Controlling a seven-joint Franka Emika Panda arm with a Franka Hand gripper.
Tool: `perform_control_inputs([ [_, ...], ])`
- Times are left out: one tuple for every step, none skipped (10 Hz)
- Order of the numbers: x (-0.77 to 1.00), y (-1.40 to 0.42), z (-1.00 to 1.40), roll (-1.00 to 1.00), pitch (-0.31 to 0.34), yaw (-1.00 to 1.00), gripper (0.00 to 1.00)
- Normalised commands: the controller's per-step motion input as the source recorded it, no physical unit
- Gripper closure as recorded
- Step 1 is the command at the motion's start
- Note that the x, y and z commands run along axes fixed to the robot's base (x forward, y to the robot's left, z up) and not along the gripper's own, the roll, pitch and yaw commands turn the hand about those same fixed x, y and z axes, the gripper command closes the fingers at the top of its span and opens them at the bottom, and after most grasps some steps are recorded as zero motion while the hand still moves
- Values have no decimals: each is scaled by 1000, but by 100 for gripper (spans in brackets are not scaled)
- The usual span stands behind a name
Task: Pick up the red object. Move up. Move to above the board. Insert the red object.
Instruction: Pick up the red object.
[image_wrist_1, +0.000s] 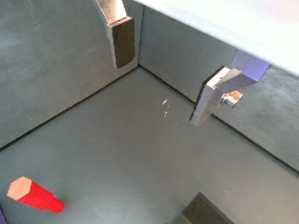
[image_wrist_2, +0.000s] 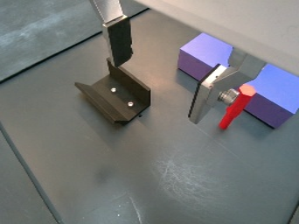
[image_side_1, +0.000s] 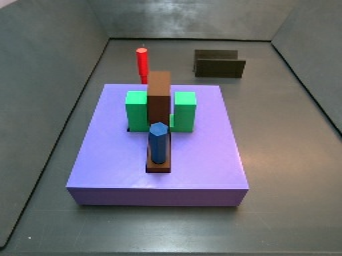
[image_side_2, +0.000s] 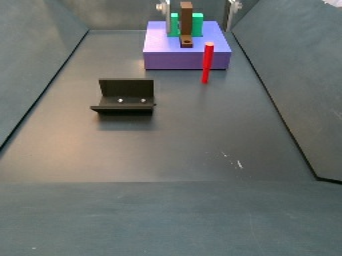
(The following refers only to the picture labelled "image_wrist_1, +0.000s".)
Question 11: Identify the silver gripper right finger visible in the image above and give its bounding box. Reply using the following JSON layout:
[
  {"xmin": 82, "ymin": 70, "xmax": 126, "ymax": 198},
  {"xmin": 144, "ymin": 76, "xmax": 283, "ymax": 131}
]
[{"xmin": 190, "ymin": 50, "xmax": 269, "ymax": 125}]

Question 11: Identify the purple board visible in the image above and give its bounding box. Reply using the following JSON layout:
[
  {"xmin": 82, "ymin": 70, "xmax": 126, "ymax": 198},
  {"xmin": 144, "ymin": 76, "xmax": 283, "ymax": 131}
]
[{"xmin": 0, "ymin": 207, "xmax": 8, "ymax": 224}]

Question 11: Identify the black angled block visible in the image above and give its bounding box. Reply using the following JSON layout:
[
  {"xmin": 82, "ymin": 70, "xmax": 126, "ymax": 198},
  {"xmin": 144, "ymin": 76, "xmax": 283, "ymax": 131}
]
[{"xmin": 172, "ymin": 192, "xmax": 235, "ymax": 224}]

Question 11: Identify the red hexagonal peg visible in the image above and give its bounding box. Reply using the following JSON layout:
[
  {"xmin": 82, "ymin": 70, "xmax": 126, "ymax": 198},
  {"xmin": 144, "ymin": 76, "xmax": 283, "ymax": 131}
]
[{"xmin": 6, "ymin": 176, "xmax": 64, "ymax": 213}]

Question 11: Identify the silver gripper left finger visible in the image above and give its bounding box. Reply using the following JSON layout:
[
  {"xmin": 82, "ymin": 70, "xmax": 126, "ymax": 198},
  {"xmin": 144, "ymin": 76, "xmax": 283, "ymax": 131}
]
[{"xmin": 94, "ymin": 0, "xmax": 136, "ymax": 68}]

